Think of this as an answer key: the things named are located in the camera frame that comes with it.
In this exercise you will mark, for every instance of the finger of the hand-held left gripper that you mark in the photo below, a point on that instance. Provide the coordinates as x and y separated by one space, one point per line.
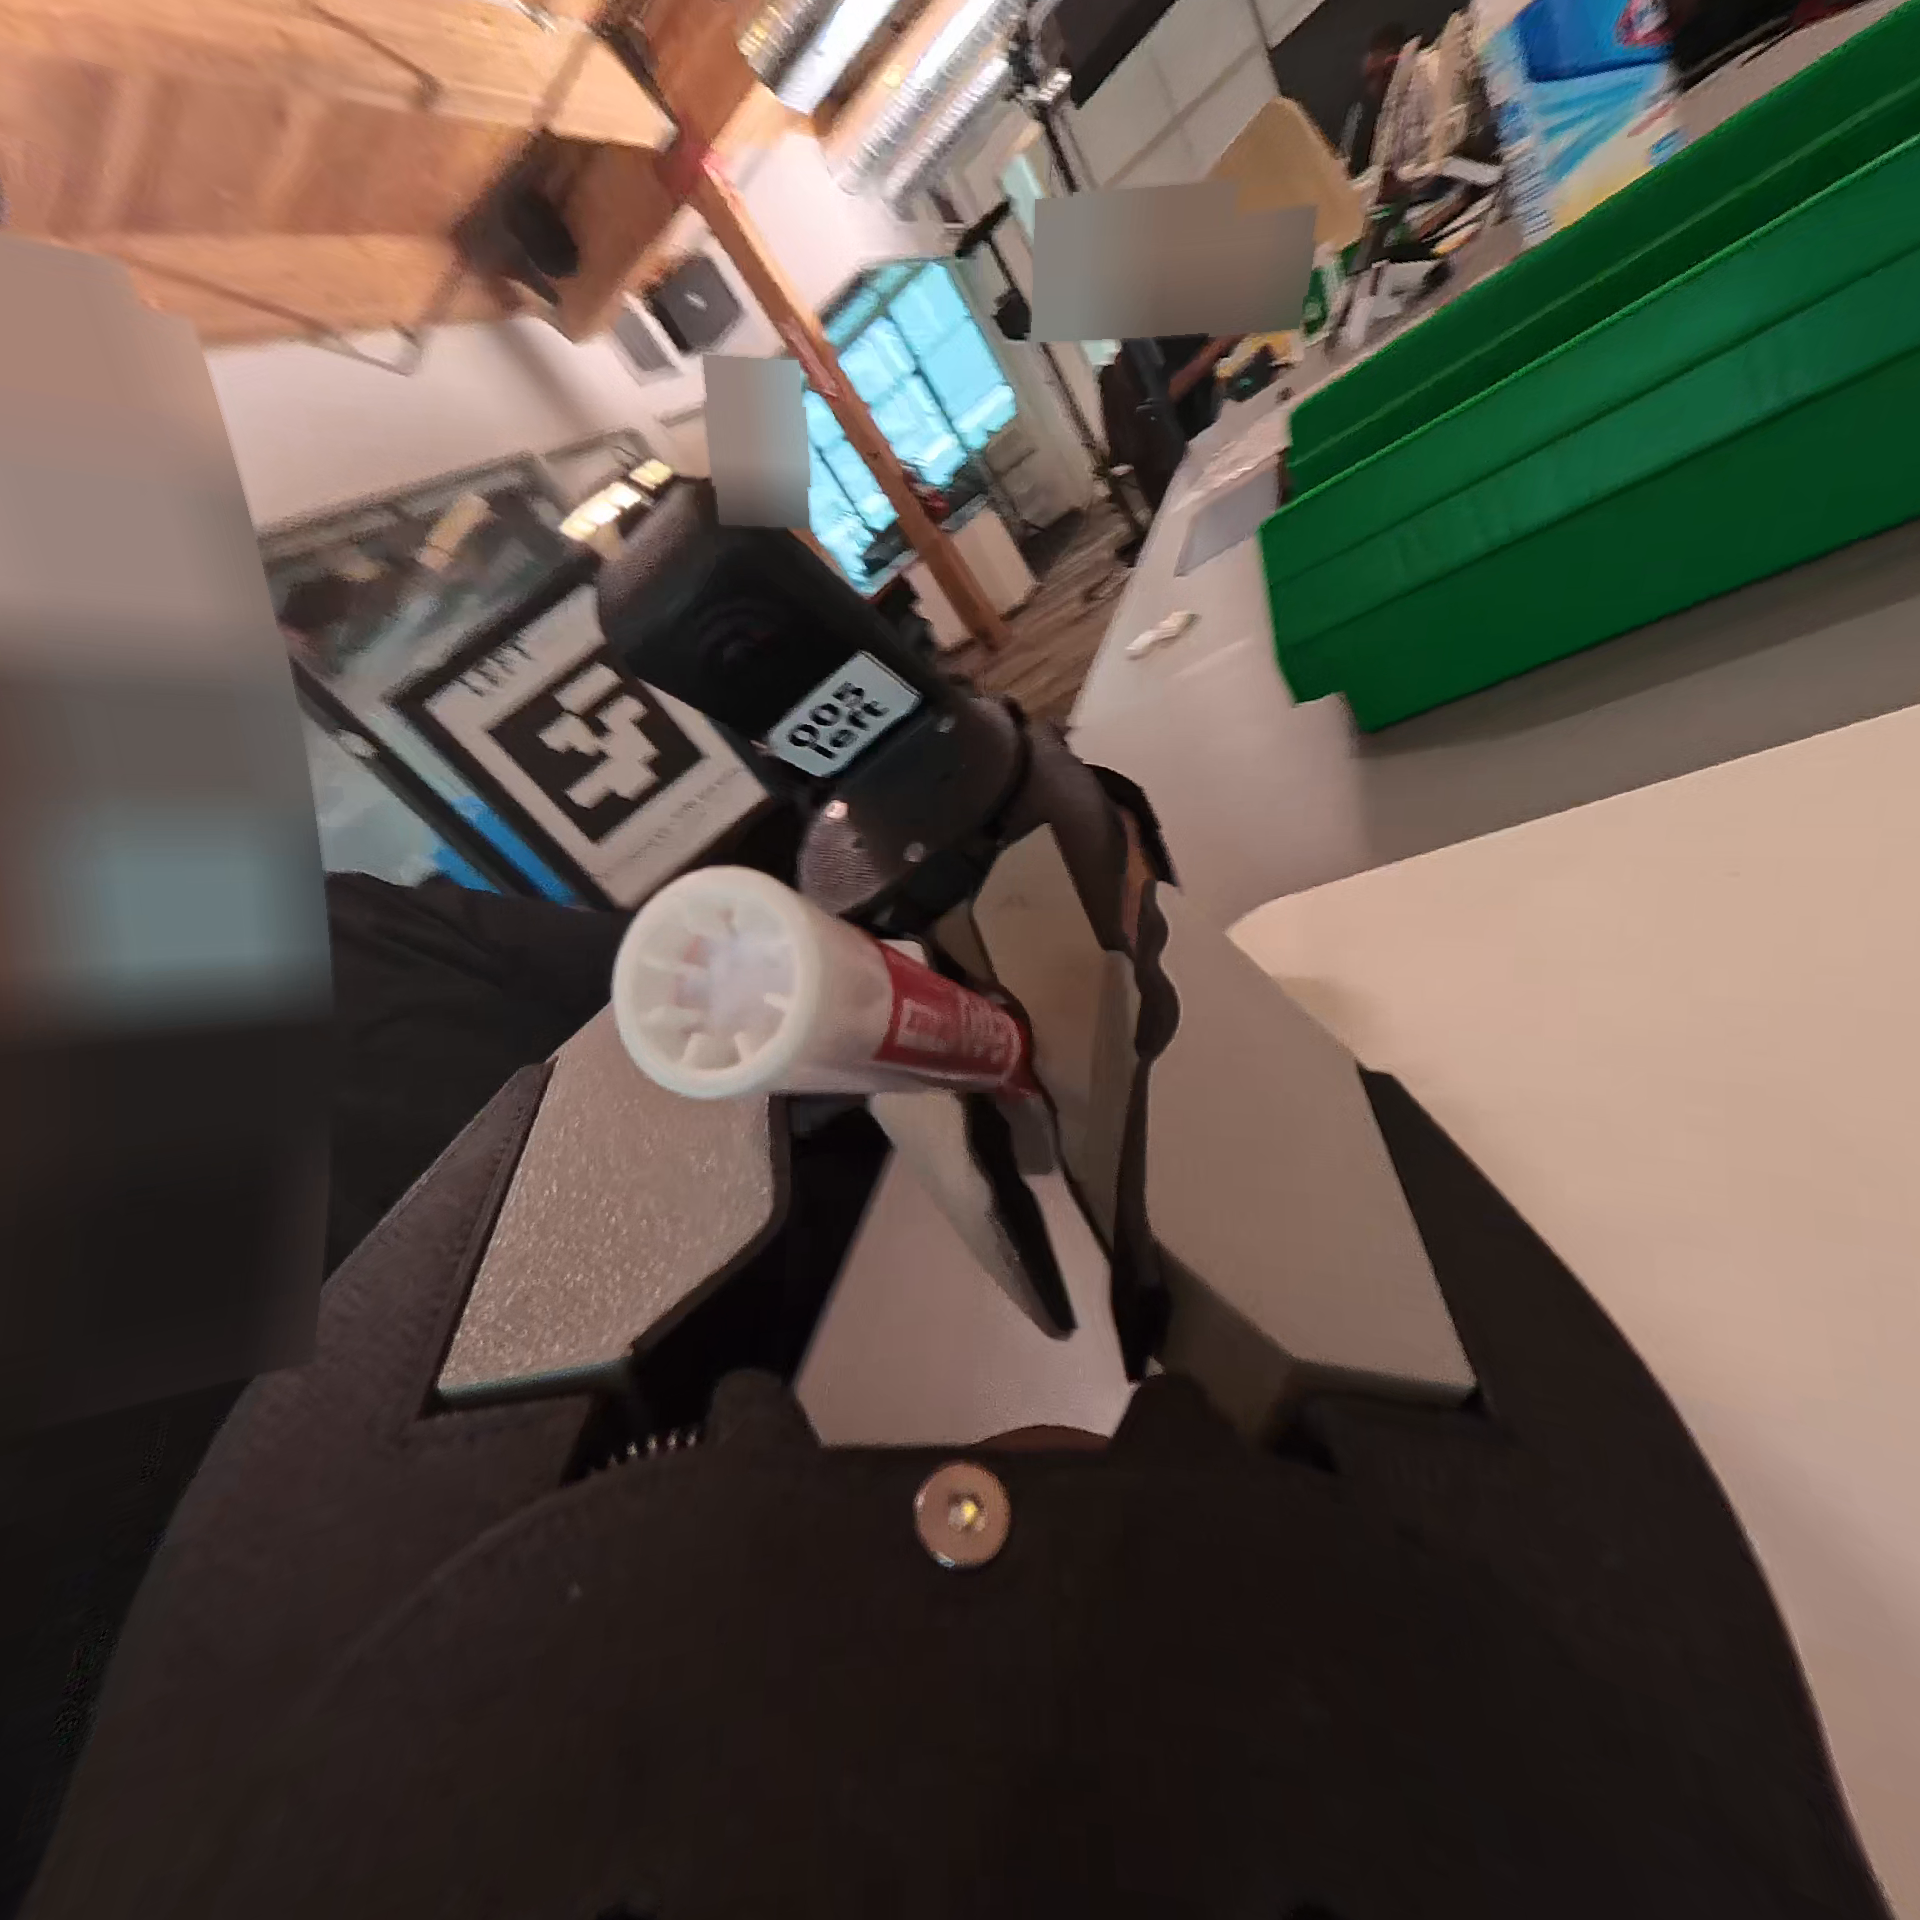
1058 961
953 1171

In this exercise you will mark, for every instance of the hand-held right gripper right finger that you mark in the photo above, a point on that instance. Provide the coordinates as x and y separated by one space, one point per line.
1290 1201

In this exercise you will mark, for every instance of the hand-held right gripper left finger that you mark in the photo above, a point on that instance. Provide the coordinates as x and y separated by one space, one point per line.
599 1201

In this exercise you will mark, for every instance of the red dry erase marker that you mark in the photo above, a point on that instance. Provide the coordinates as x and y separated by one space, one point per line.
720 983

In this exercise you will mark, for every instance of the white whiteboard sheet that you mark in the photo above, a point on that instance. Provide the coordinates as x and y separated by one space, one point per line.
1651 1124

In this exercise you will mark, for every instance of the person's left forearm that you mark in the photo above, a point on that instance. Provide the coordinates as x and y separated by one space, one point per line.
451 975

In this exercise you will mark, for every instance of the framed fiducial marker sign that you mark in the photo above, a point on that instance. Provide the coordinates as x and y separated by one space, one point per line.
451 720

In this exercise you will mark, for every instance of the black loudspeaker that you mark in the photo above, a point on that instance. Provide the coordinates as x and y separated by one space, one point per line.
694 304

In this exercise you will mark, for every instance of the small white plastic piece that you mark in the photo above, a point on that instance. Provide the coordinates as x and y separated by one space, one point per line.
1161 634

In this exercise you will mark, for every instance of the green plastic bin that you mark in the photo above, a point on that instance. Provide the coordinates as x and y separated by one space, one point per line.
1575 495

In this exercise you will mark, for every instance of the wooden sign board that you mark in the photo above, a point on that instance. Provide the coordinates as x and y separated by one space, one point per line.
1290 142

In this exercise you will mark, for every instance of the disinfecting wipes canister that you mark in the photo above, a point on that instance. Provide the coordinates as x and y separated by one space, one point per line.
1575 89

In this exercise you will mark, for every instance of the wooden support post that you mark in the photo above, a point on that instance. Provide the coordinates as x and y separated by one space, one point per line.
839 388

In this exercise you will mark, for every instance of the silver air duct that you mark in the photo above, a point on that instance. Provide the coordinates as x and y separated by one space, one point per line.
930 76

